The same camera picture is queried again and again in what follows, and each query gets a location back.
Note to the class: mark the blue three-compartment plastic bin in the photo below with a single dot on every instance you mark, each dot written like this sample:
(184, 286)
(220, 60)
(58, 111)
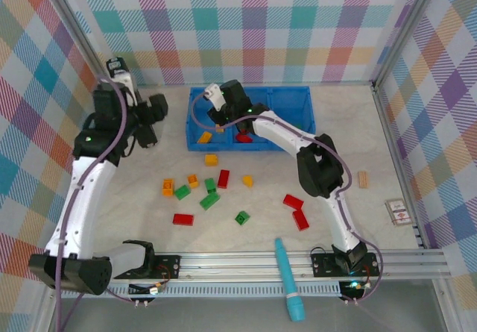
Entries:
(290, 102)

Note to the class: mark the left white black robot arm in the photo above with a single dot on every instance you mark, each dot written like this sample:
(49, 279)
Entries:
(87, 212)

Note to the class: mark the long green lego brick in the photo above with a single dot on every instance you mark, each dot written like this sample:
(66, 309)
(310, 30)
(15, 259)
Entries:
(209, 200)

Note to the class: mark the aluminium frame post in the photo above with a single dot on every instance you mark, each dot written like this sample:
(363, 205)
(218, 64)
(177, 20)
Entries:
(73, 15)
(414, 15)

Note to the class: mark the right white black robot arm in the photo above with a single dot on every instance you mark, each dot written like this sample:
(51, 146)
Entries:
(275, 136)

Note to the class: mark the small wooden block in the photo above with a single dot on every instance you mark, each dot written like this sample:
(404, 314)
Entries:
(363, 180)

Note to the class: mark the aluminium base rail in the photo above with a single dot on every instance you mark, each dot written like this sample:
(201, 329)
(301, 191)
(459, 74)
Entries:
(231, 265)

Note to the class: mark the red lego arch brick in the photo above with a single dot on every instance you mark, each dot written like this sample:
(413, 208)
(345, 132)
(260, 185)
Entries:
(244, 138)

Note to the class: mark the teal marker pen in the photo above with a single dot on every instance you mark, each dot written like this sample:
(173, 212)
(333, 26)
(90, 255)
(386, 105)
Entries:
(286, 268)

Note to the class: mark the yellow lego slope brick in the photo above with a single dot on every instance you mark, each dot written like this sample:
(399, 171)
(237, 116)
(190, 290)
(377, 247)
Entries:
(247, 181)

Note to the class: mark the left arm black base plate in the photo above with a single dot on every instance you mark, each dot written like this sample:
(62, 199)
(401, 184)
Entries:
(167, 266)

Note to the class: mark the wiring with yellow connector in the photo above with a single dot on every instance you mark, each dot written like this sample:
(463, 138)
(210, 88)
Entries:
(354, 285)
(155, 289)

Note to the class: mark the deck of playing cards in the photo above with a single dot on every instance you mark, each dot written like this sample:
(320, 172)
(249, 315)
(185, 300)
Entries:
(398, 212)

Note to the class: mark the small green lego brick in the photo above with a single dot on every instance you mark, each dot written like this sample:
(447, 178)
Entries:
(242, 218)

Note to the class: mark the aluminium frame side rail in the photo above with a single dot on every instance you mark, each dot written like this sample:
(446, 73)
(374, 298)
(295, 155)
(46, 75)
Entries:
(394, 141)

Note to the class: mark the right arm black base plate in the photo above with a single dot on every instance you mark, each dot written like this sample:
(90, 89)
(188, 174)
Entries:
(322, 266)

